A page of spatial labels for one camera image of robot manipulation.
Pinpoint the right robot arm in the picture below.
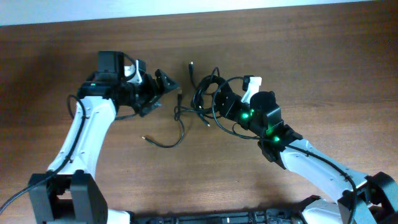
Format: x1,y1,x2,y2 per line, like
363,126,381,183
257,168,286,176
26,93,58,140
211,90,397,223

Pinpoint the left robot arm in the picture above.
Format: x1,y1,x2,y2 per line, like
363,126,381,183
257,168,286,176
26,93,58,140
29,51,178,223

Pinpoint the thin black USB cable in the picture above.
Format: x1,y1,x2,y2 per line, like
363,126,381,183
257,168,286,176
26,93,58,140
141,89,193,149

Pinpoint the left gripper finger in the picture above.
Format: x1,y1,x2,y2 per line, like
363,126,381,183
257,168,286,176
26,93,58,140
139,101,162,117
155,69,179,93

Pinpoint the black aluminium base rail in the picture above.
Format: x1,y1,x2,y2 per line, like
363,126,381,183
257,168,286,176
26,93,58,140
131,208,306,224

